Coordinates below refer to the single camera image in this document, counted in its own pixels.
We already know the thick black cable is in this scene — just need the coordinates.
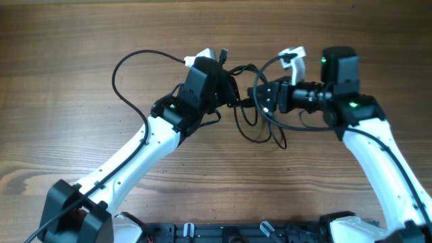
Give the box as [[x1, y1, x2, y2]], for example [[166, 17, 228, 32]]
[[219, 47, 273, 144]]

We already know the thin black USB cable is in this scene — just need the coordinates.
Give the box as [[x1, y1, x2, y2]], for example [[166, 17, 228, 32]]
[[227, 63, 288, 151]]

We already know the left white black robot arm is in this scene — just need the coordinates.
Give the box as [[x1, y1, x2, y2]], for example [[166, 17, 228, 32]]
[[27, 54, 236, 242]]

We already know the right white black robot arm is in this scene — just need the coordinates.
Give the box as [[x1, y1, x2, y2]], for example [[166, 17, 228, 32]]
[[248, 46, 431, 242]]

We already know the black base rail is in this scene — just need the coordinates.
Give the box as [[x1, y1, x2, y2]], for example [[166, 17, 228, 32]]
[[114, 221, 382, 243]]

